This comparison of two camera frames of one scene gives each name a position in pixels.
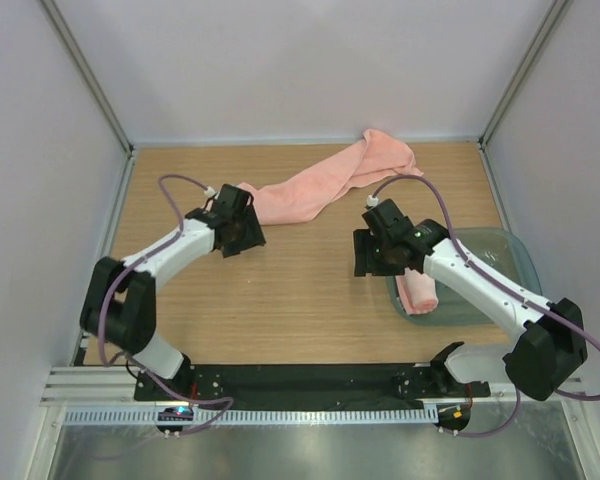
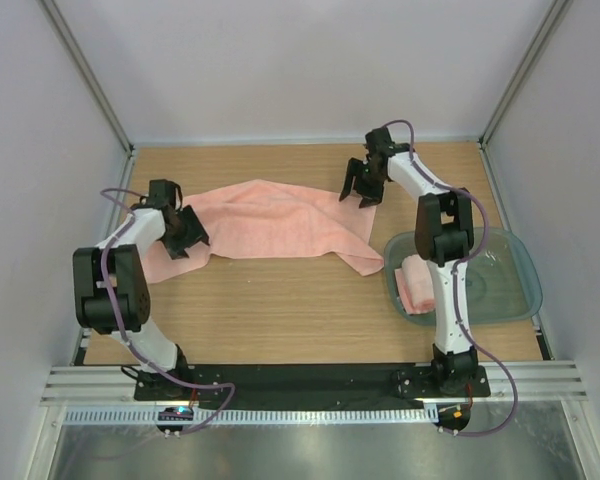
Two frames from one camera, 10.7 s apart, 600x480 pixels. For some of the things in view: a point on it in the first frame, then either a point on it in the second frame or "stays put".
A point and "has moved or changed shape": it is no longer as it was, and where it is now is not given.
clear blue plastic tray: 499,252 stays put
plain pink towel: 303,198 has moved or changed shape
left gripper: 252,236 to 194,235
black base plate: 295,383 stays put
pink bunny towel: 417,292 stays put
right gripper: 363,241 to 354,169
